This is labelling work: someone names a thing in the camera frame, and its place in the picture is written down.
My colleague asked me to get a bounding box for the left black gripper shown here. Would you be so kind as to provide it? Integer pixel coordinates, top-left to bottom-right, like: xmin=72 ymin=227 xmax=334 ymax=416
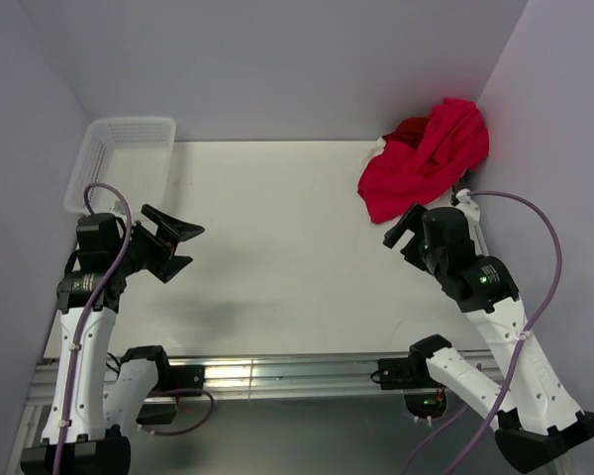
xmin=111 ymin=205 xmax=203 ymax=282

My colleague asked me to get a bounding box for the bright red t-shirt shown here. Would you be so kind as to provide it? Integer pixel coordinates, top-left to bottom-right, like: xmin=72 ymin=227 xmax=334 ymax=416
xmin=357 ymin=98 xmax=489 ymax=224

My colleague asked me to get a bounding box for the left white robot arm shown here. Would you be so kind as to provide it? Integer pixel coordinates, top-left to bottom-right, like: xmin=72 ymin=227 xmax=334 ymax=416
xmin=20 ymin=205 xmax=205 ymax=474

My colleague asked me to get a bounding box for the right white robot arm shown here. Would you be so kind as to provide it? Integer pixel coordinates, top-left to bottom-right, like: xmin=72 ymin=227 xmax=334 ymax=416
xmin=371 ymin=189 xmax=594 ymax=474

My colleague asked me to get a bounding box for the white plastic mesh basket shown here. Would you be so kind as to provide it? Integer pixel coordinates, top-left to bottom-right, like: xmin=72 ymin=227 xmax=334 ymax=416
xmin=63 ymin=116 xmax=176 ymax=217

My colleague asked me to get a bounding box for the dark red t-shirt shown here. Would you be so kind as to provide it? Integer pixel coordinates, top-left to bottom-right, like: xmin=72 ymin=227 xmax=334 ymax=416
xmin=382 ymin=117 xmax=430 ymax=148

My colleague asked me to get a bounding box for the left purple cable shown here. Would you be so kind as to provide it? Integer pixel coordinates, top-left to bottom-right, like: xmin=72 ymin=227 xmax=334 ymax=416
xmin=52 ymin=182 xmax=215 ymax=475

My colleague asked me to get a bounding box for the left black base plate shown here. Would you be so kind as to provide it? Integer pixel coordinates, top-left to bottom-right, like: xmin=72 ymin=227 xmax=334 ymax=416
xmin=161 ymin=364 xmax=205 ymax=391

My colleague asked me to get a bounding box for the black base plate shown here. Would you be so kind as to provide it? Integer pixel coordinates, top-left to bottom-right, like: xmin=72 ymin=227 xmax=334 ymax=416
xmin=370 ymin=357 xmax=419 ymax=391
xmin=161 ymin=364 xmax=205 ymax=391

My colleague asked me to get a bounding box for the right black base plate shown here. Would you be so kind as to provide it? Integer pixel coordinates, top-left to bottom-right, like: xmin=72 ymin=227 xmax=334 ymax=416
xmin=370 ymin=357 xmax=419 ymax=391

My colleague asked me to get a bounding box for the aluminium mounting rail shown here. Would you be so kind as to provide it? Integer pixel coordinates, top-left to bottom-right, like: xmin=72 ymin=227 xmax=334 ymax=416
xmin=27 ymin=349 xmax=521 ymax=407

